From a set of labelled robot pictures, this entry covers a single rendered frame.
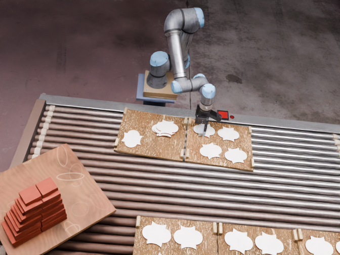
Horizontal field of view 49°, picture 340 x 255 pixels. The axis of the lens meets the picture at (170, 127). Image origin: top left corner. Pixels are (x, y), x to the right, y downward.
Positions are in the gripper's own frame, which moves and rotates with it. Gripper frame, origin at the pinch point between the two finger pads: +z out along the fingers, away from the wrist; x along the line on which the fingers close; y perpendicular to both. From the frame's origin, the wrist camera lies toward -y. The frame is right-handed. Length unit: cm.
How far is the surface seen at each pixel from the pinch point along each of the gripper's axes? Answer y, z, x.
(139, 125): 41.0, -0.8, 2.9
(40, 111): 103, -5, 4
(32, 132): 102, -5, 22
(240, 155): -22.5, 0.9, 16.4
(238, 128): -22.4, 1.8, -6.1
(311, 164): -68, 6, 14
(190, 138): 8.4, 0.5, 8.3
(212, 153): -5.2, 0.2, 17.9
